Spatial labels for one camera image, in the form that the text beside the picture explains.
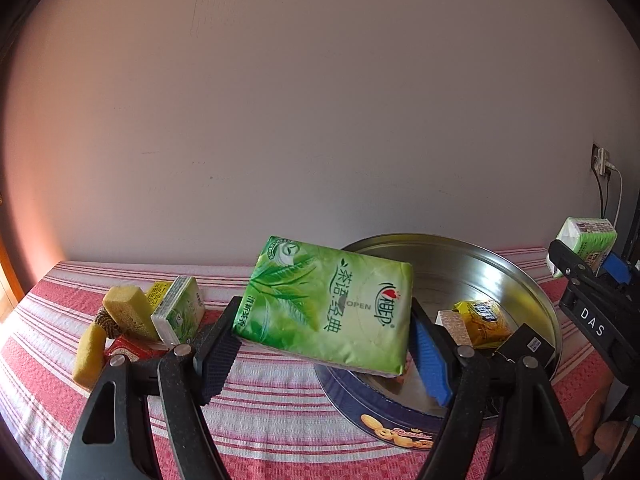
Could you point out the red packet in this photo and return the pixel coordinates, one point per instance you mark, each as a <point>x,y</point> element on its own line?
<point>130,349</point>

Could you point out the large yellow sponge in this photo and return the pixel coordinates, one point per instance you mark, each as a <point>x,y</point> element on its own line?
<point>127,310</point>

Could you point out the black box with white label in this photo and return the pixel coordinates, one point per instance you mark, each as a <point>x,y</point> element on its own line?
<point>510,347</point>

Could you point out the large green tissue pack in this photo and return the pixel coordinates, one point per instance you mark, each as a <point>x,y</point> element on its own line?
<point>310,305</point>

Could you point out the small yellow sponge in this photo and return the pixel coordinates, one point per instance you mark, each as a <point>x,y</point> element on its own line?
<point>87,360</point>

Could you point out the yellow foil snack packet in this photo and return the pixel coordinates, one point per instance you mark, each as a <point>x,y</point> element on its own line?
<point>159,292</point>

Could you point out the beige wafer packet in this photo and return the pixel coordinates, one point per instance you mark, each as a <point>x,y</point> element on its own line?
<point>457,327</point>

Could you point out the red white striped tablecloth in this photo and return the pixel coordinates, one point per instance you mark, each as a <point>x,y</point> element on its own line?
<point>275,410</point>

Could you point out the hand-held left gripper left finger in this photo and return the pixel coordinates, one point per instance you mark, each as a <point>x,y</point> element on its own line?
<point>217,360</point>

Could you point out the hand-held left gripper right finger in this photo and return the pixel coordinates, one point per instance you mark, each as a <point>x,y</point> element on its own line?
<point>432,365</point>

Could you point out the wooden door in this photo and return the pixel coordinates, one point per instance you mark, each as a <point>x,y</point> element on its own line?
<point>6,280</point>

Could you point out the wall socket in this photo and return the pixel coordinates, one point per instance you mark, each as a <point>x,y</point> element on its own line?
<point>597,157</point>

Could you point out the person's right hand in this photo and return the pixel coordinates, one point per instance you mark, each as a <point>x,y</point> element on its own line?
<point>615,437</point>

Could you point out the white charger plug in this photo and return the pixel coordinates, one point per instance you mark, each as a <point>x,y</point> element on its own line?
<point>607,162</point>

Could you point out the small green tissue pack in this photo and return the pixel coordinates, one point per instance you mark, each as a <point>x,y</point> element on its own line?
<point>177,315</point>
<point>590,237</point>

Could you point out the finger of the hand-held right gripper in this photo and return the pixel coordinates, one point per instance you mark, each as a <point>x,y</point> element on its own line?
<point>565,257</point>
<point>615,267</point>

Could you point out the yellow snack packet dark logo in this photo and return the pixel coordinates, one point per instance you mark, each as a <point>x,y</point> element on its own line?
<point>480,320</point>

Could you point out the blue round cookie tin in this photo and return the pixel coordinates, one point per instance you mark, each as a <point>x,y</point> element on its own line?
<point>500,270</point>

